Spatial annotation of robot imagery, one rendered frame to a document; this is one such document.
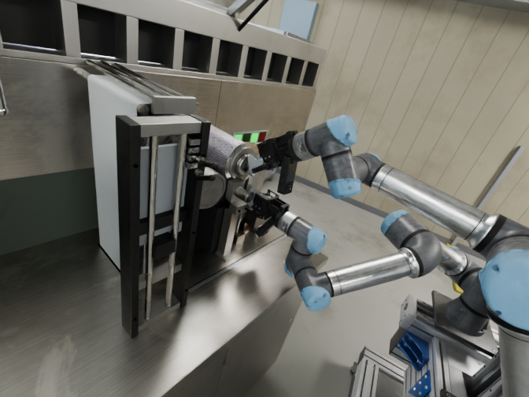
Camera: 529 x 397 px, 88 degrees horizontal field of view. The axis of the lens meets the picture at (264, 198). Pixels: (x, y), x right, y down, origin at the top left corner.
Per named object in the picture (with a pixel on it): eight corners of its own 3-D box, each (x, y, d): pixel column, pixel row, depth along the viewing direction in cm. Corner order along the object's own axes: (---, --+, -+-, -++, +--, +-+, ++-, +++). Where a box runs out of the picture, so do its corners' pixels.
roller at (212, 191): (193, 213, 82) (197, 177, 76) (148, 176, 95) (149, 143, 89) (223, 203, 91) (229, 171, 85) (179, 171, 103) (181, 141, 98)
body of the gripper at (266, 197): (268, 187, 98) (294, 204, 92) (262, 207, 102) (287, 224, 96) (253, 192, 92) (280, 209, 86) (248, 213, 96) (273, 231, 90)
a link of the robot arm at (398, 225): (468, 293, 115) (394, 252, 89) (441, 267, 127) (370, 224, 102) (492, 274, 111) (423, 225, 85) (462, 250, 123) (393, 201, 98)
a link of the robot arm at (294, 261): (289, 287, 87) (298, 262, 81) (279, 262, 96) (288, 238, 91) (311, 287, 89) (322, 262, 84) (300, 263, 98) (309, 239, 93)
